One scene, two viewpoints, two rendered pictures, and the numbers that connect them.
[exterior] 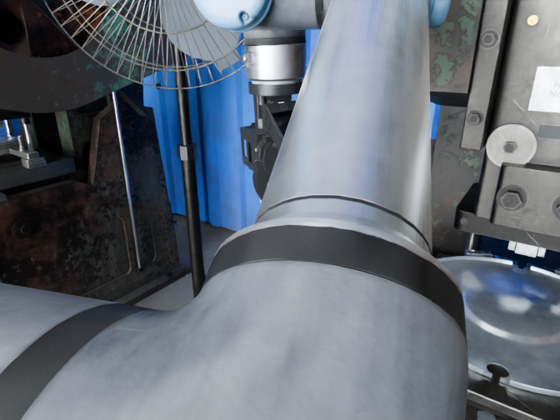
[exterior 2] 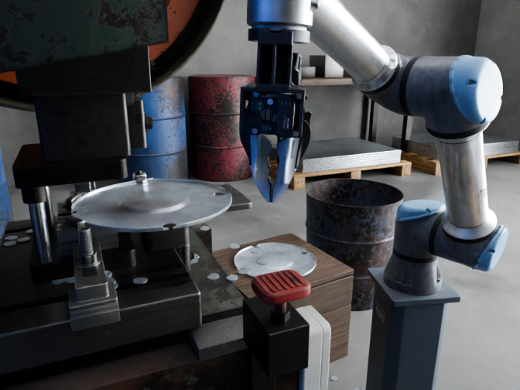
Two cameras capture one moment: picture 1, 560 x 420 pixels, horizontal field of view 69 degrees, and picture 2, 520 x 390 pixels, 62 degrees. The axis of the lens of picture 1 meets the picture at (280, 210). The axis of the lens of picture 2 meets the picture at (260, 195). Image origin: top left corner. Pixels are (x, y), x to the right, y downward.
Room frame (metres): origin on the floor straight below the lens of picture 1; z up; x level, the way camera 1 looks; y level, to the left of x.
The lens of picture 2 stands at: (1.00, 0.28, 1.04)
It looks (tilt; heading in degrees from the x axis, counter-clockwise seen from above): 18 degrees down; 213
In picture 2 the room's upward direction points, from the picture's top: straight up
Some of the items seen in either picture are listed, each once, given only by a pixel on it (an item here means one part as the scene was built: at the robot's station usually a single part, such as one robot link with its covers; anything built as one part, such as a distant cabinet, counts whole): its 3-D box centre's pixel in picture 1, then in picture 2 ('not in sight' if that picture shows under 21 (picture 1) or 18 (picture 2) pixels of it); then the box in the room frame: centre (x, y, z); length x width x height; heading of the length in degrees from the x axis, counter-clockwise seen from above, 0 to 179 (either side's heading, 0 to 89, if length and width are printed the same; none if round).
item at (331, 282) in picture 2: not in sight; (274, 304); (-0.21, -0.44, 0.18); 0.40 x 0.38 x 0.35; 153
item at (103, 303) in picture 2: not in sight; (88, 264); (0.65, -0.24, 0.76); 0.17 x 0.06 x 0.10; 56
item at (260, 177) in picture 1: (270, 178); (292, 134); (0.51, 0.01, 0.95); 0.05 x 0.02 x 0.09; 116
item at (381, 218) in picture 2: not in sight; (350, 241); (-0.76, -0.37, 0.24); 0.42 x 0.42 x 0.48
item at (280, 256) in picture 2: not in sight; (275, 260); (-0.21, -0.44, 0.35); 0.29 x 0.29 x 0.01
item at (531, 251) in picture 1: (528, 240); (83, 178); (0.55, -0.38, 0.84); 0.05 x 0.03 x 0.04; 56
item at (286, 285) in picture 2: not in sight; (280, 306); (0.55, 0.02, 0.72); 0.07 x 0.06 x 0.08; 146
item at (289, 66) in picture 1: (273, 64); (282, 11); (0.53, 0.01, 1.09); 0.08 x 0.08 x 0.05
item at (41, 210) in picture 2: (474, 232); (39, 219); (0.66, -0.35, 0.81); 0.02 x 0.02 x 0.14
